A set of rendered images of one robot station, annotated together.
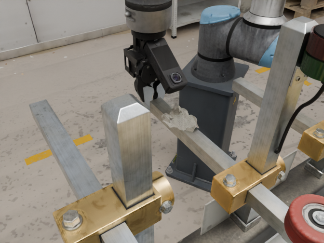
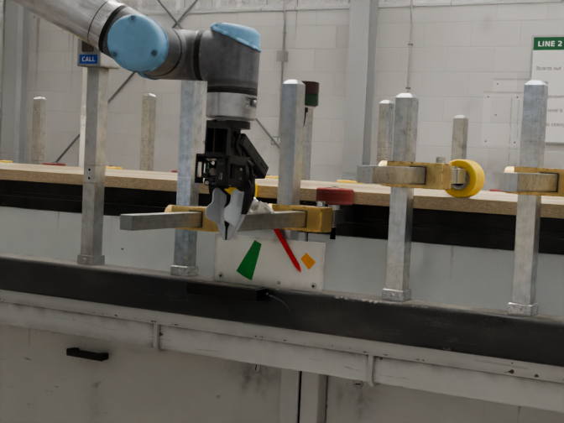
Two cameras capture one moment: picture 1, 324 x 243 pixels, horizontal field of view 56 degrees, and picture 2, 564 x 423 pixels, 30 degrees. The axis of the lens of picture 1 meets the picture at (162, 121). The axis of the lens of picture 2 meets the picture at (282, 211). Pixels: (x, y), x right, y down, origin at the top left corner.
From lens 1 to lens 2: 2.23 m
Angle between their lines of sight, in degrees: 109
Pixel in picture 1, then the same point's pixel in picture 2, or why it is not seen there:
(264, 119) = (297, 154)
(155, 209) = not seen: hidden behind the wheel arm
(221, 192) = (326, 215)
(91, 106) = not seen: outside the picture
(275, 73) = (298, 115)
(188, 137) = (279, 214)
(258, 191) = not seen: hidden behind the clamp
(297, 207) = (335, 188)
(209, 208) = (320, 250)
